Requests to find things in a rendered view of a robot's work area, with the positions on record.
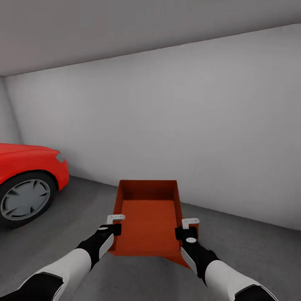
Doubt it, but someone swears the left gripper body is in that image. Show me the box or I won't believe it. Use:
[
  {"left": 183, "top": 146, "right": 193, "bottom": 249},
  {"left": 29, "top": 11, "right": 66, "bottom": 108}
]
[{"left": 100, "top": 224, "right": 122, "bottom": 236}]

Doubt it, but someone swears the storage box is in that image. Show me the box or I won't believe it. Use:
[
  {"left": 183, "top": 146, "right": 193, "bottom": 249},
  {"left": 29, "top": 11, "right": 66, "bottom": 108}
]
[
  {"left": 161, "top": 224, "right": 199, "bottom": 269},
  {"left": 108, "top": 180, "right": 183, "bottom": 257}
]

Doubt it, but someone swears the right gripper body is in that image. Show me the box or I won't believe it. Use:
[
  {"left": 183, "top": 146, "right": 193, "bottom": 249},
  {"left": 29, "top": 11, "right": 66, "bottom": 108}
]
[{"left": 175, "top": 226, "right": 198, "bottom": 240}]

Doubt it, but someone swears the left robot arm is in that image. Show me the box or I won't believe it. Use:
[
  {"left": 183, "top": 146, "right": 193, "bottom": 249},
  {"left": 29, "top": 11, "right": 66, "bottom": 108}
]
[{"left": 0, "top": 214, "right": 125, "bottom": 301}]

